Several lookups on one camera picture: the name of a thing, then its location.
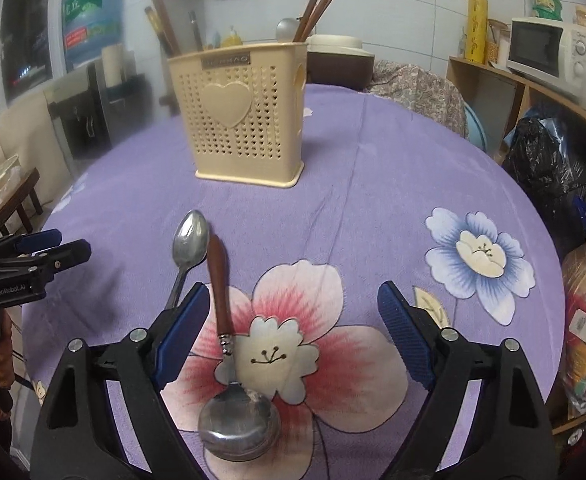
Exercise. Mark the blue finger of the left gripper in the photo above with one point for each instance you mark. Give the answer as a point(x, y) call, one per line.
point(65, 256)
point(27, 244)

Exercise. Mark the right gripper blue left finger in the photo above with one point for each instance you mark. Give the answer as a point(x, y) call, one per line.
point(175, 331)

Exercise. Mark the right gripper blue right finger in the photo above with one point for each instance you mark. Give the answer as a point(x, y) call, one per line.
point(414, 333)

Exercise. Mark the steel spoon ornate handle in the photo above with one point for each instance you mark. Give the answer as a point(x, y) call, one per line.
point(189, 249)

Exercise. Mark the black chopstick gold band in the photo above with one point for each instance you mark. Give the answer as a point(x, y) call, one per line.
point(159, 31)

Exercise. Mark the long steel spoon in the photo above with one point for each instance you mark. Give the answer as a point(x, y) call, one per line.
point(286, 29)

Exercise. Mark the wooden stool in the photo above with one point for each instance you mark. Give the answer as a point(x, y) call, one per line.
point(14, 203)

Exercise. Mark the purple floral tablecloth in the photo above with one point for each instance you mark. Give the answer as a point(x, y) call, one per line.
point(385, 195)

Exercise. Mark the grey water dispenser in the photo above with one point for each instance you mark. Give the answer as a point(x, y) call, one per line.
point(99, 104)

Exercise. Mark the black plastic bag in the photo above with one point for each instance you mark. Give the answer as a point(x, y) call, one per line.
point(547, 159)

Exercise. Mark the beige perforated utensil holder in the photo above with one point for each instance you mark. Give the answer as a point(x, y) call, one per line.
point(243, 111)

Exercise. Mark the blue water jug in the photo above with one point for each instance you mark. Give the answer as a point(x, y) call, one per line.
point(89, 26)

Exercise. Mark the floral cloth covered furniture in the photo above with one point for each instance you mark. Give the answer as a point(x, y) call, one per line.
point(422, 92)

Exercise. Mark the wooden shelf unit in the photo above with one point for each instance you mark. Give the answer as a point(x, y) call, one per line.
point(500, 99)

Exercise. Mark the yellow soap dispenser bottle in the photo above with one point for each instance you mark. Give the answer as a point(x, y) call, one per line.
point(233, 39)

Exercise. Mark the white brown rice cooker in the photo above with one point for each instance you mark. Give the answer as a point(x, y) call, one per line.
point(337, 60)

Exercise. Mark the white microwave oven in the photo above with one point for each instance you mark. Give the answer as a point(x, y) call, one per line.
point(552, 53)

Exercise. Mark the yellow cylindrical box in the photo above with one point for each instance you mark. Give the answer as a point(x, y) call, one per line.
point(476, 31)

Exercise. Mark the window with white frame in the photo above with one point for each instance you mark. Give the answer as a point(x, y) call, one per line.
point(31, 47)

